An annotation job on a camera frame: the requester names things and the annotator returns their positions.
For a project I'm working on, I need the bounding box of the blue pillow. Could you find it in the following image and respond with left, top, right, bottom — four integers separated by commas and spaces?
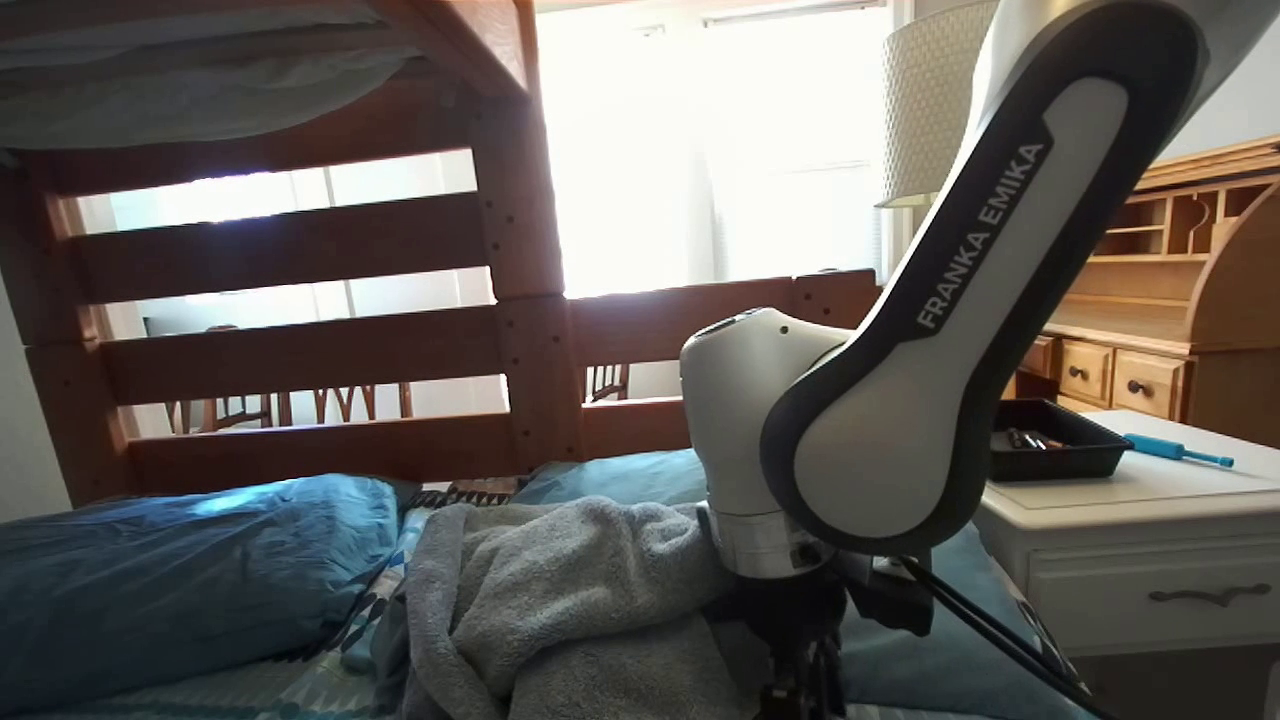
0, 477, 401, 714

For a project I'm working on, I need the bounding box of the black power cable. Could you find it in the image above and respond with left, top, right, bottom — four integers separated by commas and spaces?
902, 557, 1114, 720

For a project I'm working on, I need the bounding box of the blue screwdriver handle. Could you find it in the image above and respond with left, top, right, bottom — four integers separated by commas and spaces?
1126, 433, 1238, 468

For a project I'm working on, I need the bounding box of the patterned bed cover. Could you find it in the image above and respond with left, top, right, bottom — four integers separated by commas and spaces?
38, 502, 1083, 720

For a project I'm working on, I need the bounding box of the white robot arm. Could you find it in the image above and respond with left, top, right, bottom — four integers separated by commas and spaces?
680, 0, 1280, 720

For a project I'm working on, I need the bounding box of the wooden bunk bed frame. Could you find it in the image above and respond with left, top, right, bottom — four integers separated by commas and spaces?
0, 0, 875, 502

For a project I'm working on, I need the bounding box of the wooden desk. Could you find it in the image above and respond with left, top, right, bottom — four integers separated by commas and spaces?
1007, 139, 1280, 442

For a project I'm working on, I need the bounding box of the wooden chair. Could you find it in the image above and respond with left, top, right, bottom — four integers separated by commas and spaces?
146, 317, 413, 435

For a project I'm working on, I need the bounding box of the white lamp shade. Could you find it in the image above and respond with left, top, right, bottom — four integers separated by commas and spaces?
884, 0, 997, 204

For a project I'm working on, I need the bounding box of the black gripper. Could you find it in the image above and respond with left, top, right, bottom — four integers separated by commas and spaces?
710, 557, 931, 720

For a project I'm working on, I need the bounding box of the grey towel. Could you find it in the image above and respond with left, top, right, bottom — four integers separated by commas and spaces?
397, 498, 764, 720

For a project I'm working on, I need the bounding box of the black tray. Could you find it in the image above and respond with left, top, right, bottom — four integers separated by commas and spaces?
992, 399, 1126, 484

